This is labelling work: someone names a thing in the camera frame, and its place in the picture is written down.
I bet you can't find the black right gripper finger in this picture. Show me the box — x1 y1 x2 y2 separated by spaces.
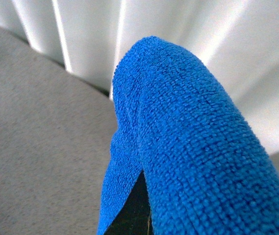
105 172 152 235

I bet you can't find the blue microfiber cloth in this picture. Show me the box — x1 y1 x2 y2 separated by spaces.
97 40 279 235

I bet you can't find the white pleated curtain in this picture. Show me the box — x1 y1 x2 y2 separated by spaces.
0 0 279 206

